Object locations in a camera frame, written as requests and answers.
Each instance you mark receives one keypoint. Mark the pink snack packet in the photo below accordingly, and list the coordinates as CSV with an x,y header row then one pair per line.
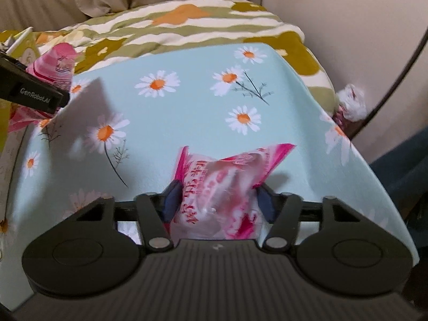
x,y
55,63
220,187

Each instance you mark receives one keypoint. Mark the floral striped blanket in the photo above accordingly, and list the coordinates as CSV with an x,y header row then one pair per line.
x,y
200,30

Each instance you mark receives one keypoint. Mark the white maroon snack packet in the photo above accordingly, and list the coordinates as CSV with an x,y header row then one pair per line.
x,y
351,102

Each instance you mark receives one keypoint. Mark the light blue daisy cloth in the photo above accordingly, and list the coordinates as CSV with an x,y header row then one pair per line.
x,y
200,113

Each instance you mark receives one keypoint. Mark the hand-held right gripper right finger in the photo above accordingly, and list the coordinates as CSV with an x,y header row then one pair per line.
x,y
266,204

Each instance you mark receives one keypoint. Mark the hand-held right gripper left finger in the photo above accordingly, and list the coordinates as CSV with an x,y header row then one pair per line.
x,y
170,201

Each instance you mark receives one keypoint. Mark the black curved tube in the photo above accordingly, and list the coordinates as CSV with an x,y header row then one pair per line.
x,y
391,90

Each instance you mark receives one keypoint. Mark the dark blue cloth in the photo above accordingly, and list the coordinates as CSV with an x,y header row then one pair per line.
x,y
408,174

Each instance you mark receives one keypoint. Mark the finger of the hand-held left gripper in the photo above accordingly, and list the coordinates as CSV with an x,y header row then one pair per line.
x,y
58,100

